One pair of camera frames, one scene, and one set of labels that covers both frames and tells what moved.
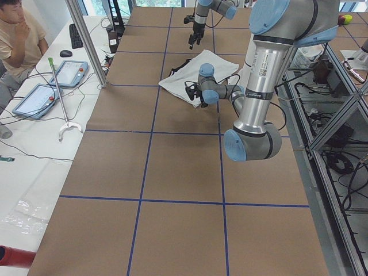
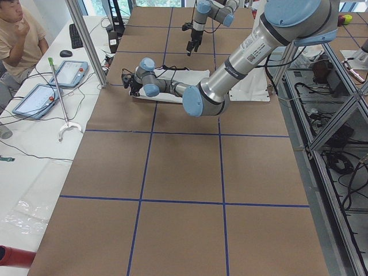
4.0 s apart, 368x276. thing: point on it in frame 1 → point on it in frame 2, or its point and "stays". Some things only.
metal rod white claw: (67, 125) stays
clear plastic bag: (28, 218) stays
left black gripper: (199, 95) → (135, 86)
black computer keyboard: (75, 39) stays
